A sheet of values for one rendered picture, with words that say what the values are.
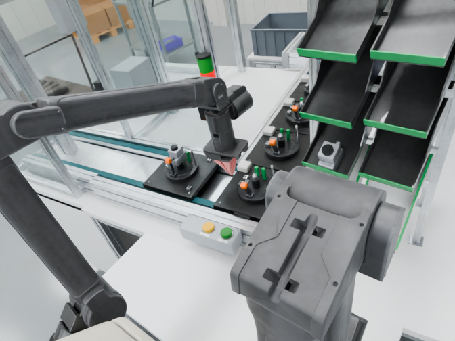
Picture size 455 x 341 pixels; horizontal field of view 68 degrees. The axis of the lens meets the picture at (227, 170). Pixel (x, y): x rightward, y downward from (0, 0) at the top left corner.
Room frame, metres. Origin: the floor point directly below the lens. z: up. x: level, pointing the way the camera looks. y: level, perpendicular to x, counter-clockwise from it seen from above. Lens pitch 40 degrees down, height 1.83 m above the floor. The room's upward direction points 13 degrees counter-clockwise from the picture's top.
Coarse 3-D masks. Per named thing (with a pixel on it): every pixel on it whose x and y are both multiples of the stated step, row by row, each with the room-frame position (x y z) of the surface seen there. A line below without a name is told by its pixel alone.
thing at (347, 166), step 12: (372, 96) 0.80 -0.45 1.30; (360, 120) 0.75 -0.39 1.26; (324, 132) 0.77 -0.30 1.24; (336, 132) 0.76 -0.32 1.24; (348, 132) 0.74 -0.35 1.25; (360, 132) 0.72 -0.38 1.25; (312, 144) 0.74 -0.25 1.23; (348, 144) 0.70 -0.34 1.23; (360, 144) 0.67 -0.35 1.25; (312, 156) 0.72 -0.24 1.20; (348, 156) 0.67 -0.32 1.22; (324, 168) 0.65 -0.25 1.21; (348, 168) 0.64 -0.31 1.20
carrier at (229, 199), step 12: (240, 168) 1.00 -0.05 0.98; (252, 168) 1.00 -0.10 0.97; (264, 168) 0.90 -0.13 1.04; (240, 180) 0.95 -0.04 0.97; (252, 180) 0.88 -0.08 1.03; (264, 180) 0.90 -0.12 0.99; (228, 192) 0.90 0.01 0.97; (240, 192) 0.87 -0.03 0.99; (252, 192) 0.85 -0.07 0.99; (264, 192) 0.84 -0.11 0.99; (216, 204) 0.85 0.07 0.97; (228, 204) 0.84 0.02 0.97; (240, 204) 0.83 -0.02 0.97; (252, 204) 0.81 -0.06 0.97; (264, 204) 0.80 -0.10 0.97; (252, 216) 0.76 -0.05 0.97
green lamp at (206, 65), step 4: (200, 60) 1.07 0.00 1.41; (204, 60) 1.07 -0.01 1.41; (208, 60) 1.07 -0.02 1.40; (212, 60) 1.09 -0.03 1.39; (200, 64) 1.07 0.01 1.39; (204, 64) 1.07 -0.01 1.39; (208, 64) 1.07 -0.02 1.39; (212, 64) 1.08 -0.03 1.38; (200, 68) 1.08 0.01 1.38; (204, 68) 1.07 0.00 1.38; (208, 68) 1.07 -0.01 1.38; (212, 68) 1.08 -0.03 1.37; (200, 72) 1.08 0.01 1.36; (204, 72) 1.07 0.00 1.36; (208, 72) 1.07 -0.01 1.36
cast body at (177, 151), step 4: (172, 148) 1.08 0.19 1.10; (176, 148) 1.08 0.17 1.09; (180, 148) 1.08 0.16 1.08; (168, 152) 1.09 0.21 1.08; (172, 152) 1.07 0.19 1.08; (176, 152) 1.06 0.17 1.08; (180, 152) 1.08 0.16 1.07; (184, 152) 1.09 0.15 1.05; (172, 156) 1.08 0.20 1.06; (176, 156) 1.06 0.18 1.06; (180, 156) 1.07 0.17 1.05; (184, 156) 1.09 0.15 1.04; (176, 160) 1.05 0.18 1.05; (180, 160) 1.07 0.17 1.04; (172, 164) 1.07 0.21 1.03; (176, 164) 1.06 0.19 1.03
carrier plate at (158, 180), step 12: (168, 156) 1.21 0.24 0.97; (204, 156) 1.15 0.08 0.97; (204, 168) 1.07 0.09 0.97; (216, 168) 1.07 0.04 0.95; (156, 180) 1.07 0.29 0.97; (168, 180) 1.05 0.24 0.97; (192, 180) 1.02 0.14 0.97; (204, 180) 1.00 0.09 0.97; (168, 192) 0.99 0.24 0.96; (180, 192) 0.96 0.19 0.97; (192, 192) 0.95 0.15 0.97
